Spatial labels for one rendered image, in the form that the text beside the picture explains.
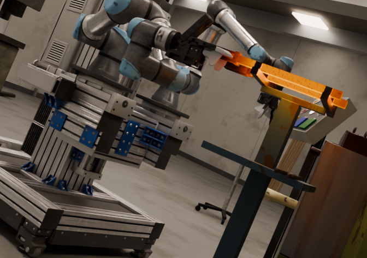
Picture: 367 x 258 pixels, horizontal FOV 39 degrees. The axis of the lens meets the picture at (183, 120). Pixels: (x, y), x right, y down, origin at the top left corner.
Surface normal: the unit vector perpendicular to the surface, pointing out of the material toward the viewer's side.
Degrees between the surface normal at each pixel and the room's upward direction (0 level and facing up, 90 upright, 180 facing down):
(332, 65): 90
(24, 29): 90
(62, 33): 90
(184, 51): 90
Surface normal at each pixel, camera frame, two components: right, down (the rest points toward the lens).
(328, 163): -0.21, -0.10
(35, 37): 0.75, 0.32
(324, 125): 0.18, 0.07
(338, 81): -0.54, -0.24
